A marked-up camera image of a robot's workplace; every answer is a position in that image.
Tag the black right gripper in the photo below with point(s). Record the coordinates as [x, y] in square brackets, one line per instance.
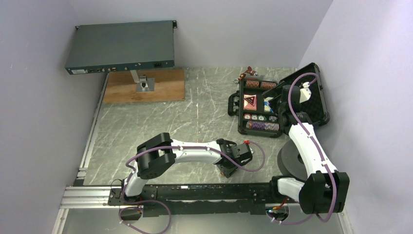
[274, 89]

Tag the poker chip roll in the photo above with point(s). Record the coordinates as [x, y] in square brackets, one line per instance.
[268, 85]

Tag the black poker set case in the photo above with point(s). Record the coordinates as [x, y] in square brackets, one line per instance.
[249, 100]

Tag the red black triangle button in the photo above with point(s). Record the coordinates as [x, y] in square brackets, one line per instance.
[249, 100]

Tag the red playing card deck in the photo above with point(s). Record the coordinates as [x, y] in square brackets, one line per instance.
[249, 103]

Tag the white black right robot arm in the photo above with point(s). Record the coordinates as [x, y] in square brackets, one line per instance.
[309, 151]

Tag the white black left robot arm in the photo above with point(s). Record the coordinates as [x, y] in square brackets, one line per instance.
[158, 154]

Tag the blue playing card deck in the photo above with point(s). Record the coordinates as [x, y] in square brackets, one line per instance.
[267, 107]

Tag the blue orange chip stack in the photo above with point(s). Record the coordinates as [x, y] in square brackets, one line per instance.
[273, 118]

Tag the green twenty chip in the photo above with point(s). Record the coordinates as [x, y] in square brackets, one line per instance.
[261, 118]

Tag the poker chips row in case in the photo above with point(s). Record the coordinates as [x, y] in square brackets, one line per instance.
[265, 126]

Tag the red five chip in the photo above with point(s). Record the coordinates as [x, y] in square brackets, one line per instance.
[247, 116]

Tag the brown wooden board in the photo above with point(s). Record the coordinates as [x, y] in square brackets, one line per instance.
[169, 86]

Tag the dark green rack unit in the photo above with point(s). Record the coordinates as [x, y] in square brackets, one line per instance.
[100, 48]

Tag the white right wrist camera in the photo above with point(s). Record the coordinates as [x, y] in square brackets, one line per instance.
[305, 92]

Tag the black aluminium mounting rail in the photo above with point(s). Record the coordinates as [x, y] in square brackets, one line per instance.
[193, 199]

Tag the silver metal stand bracket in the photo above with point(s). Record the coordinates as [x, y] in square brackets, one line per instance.
[143, 83]

